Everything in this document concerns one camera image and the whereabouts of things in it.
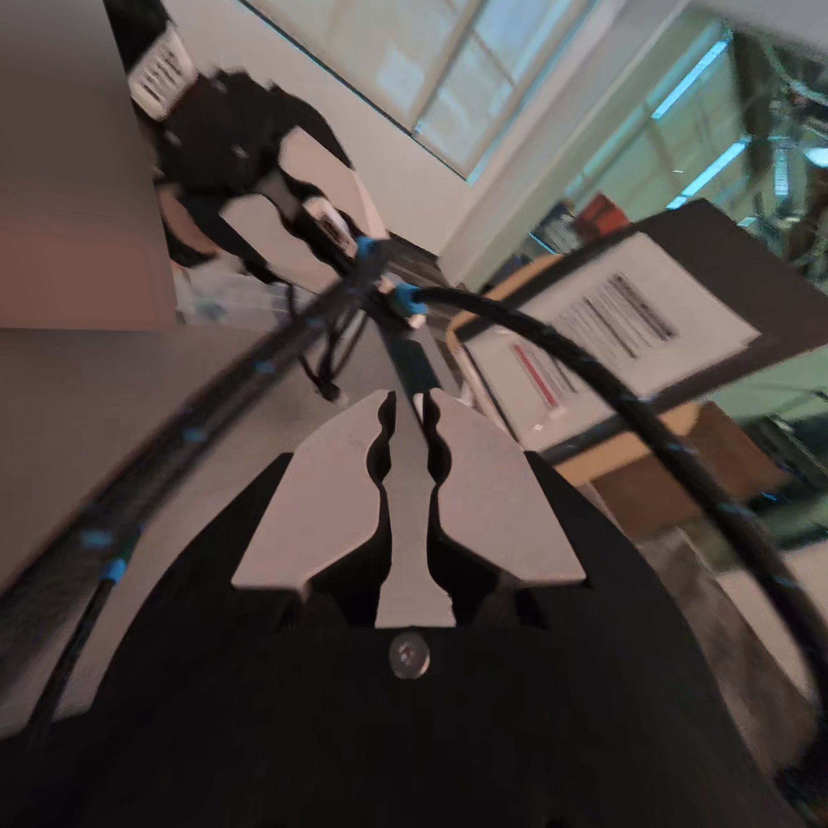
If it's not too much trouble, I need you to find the black braided hdmi cable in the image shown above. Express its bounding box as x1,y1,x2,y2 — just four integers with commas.
0,234,828,790

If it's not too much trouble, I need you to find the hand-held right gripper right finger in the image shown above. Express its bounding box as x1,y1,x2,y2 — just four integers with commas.
422,390,587,590

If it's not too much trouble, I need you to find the printed instruction sheet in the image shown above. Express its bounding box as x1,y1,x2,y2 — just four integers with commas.
466,232,762,436

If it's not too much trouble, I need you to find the brown cardboard box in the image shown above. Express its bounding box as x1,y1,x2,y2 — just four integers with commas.
592,401,787,539

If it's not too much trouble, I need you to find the large grid window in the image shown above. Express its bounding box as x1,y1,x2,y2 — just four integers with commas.
236,0,599,185

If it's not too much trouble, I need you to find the black display board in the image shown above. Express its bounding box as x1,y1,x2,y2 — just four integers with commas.
453,199,828,454

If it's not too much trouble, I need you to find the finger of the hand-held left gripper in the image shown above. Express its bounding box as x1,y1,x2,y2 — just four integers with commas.
278,126,389,242
219,193,344,295

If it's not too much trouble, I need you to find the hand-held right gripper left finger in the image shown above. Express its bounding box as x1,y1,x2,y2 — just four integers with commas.
232,390,397,601

